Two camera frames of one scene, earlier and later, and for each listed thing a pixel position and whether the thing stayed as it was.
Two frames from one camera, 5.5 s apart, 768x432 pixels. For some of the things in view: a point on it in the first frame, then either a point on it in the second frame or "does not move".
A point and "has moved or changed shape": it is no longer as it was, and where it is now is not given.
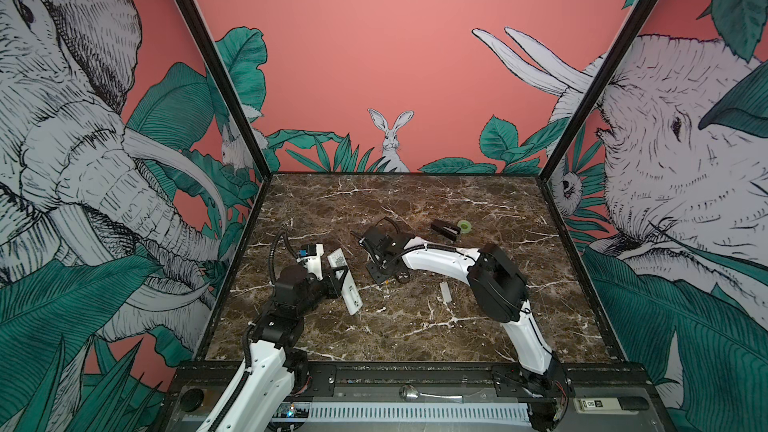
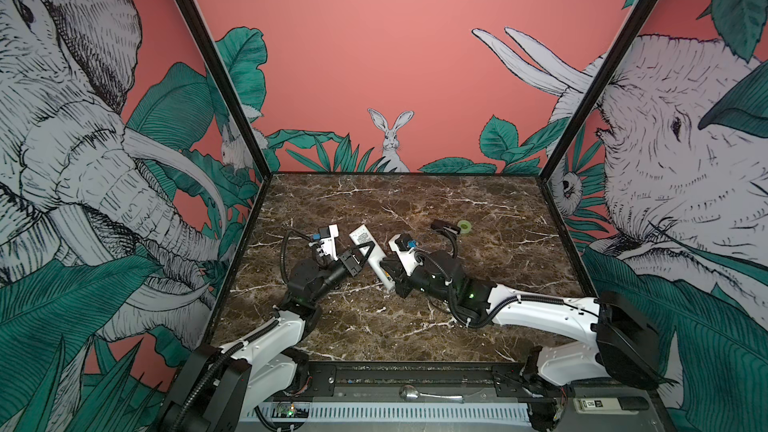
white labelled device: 610,405 does not move
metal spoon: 410,393 does not move
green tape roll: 465,226 does not move
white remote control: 350,295 has moved or changed shape
